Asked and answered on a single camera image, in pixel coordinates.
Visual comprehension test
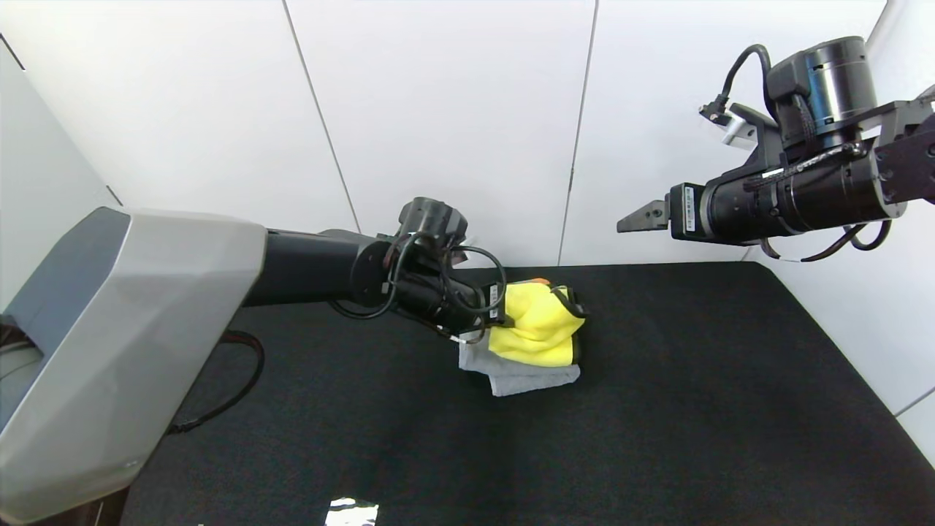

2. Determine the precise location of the braided left arm hose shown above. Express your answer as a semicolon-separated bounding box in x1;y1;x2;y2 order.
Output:
164;330;265;436

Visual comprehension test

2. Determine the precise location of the black right camera cable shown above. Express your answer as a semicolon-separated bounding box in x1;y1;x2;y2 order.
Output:
698;44;774;125

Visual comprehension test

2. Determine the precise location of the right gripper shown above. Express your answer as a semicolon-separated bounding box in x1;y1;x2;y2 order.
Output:
617;173;777;246

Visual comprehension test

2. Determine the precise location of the black left camera cable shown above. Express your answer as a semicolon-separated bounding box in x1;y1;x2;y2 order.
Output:
438;245;508;344

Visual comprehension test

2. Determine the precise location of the black camera cable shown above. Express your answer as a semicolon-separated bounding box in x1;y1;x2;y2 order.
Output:
698;44;774;125
438;245;508;344

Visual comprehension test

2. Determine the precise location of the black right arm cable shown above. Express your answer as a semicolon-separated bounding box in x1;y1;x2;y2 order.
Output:
758;219;893;264

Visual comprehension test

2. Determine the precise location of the black tablecloth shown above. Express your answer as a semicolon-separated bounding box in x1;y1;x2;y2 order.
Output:
121;262;935;526

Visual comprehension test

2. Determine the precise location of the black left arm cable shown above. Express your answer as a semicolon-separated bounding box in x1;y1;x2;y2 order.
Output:
329;234;424;321

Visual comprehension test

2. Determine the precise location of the yellow microfibre towel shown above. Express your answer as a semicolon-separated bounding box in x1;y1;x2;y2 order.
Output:
487;281;589;368

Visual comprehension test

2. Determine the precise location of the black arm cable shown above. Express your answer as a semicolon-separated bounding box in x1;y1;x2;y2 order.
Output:
758;219;893;264
329;234;424;321

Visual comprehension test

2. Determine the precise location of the grey towel with orange stripe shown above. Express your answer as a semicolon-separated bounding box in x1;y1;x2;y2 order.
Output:
458;276;583;397

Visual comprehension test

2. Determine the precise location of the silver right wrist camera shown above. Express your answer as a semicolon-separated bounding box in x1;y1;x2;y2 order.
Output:
720;102;764;152

